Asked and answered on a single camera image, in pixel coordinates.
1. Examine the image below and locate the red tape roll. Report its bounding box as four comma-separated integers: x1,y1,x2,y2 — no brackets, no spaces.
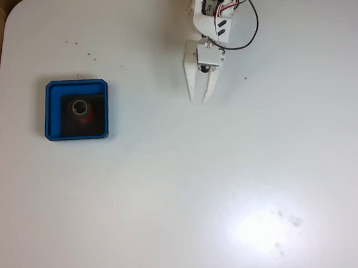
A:
66,96,97,126

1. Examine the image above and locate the white square camera board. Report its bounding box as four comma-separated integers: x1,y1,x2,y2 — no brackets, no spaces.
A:
195,43,227,74

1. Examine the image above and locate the white perforated plate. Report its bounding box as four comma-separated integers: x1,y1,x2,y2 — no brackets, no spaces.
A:
185,0,198,23

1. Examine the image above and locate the red white servo wire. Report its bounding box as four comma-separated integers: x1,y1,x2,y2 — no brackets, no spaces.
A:
214,0,242,45

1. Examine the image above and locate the blue square box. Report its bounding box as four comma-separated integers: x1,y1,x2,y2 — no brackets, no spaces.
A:
43,76,112,145

